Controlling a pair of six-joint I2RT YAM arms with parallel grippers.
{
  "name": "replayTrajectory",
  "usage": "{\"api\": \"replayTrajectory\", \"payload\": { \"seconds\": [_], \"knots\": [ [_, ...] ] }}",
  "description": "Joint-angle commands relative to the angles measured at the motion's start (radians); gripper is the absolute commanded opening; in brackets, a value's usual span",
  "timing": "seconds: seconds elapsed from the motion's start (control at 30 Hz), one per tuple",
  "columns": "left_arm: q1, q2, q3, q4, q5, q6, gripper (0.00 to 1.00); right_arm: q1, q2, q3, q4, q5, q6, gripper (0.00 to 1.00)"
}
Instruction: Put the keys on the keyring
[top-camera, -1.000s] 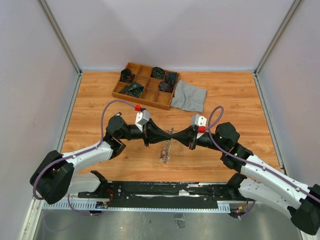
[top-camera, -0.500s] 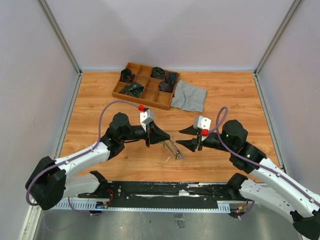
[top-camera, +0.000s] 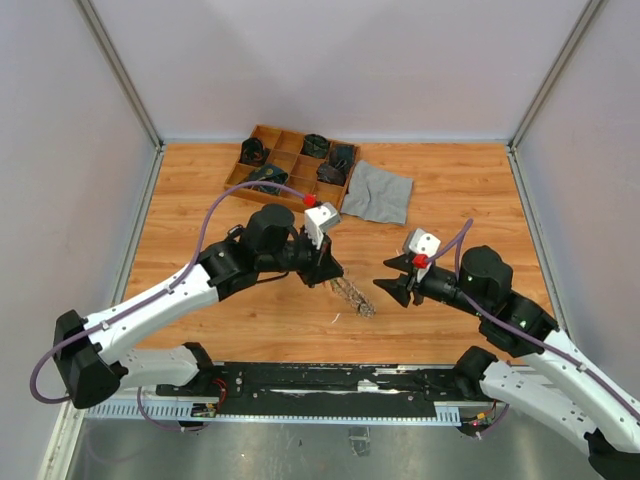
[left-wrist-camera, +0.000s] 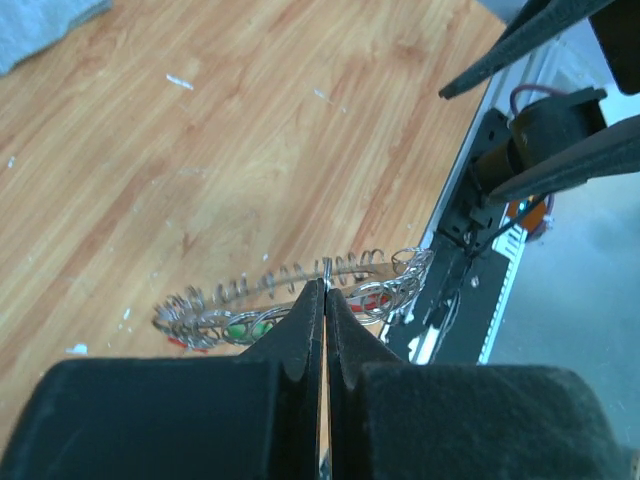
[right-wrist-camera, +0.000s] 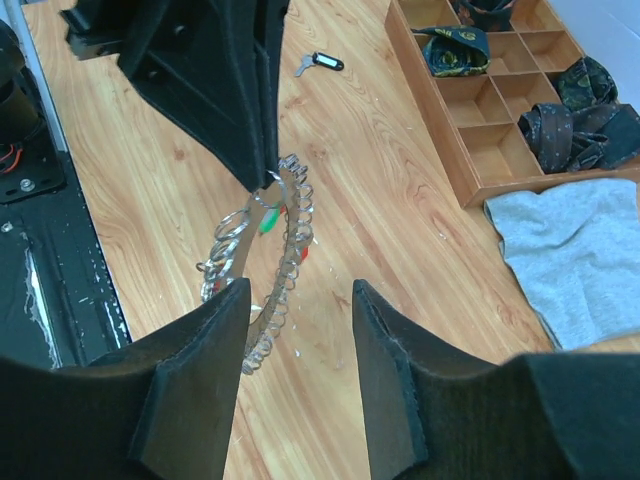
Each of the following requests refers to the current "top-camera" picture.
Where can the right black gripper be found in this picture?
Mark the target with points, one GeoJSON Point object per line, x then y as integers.
{"type": "Point", "coordinates": [400, 287]}

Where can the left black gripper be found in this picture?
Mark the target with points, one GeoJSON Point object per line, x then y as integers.
{"type": "Point", "coordinates": [323, 267]}

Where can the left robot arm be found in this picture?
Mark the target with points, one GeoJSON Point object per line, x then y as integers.
{"type": "Point", "coordinates": [96, 355]}

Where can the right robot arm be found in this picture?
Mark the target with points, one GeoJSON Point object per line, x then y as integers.
{"type": "Point", "coordinates": [581, 404]}

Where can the grey folded cloth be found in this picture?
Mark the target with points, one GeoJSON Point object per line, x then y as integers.
{"type": "Point", "coordinates": [377, 195]}

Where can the rolled purple tie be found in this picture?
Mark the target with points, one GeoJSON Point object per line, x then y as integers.
{"type": "Point", "coordinates": [327, 173]}

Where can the wooden divided tray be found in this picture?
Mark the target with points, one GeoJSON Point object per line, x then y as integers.
{"type": "Point", "coordinates": [285, 152]}

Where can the blue patterned tie front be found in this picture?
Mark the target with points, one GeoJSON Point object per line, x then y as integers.
{"type": "Point", "coordinates": [267, 173]}

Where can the rolled dark tie right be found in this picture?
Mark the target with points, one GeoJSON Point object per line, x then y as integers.
{"type": "Point", "coordinates": [342, 157]}

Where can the rolled dark tie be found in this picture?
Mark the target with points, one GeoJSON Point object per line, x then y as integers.
{"type": "Point", "coordinates": [342, 157]}
{"type": "Point", "coordinates": [253, 152]}

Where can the rolled green tie back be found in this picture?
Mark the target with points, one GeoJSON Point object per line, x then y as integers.
{"type": "Point", "coordinates": [316, 146]}

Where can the rolled dark tie back left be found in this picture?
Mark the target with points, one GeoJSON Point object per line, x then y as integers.
{"type": "Point", "coordinates": [253, 152]}

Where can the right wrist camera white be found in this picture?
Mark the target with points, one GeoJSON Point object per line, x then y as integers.
{"type": "Point", "coordinates": [421, 246]}

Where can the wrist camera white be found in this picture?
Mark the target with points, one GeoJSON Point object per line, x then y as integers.
{"type": "Point", "coordinates": [318, 221]}
{"type": "Point", "coordinates": [421, 246]}

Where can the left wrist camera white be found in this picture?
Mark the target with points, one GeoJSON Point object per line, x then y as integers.
{"type": "Point", "coordinates": [318, 221]}

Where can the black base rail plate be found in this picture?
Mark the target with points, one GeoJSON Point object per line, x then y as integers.
{"type": "Point", "coordinates": [243, 379]}

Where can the slotted grey cable duct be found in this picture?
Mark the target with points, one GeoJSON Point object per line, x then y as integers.
{"type": "Point", "coordinates": [279, 407]}

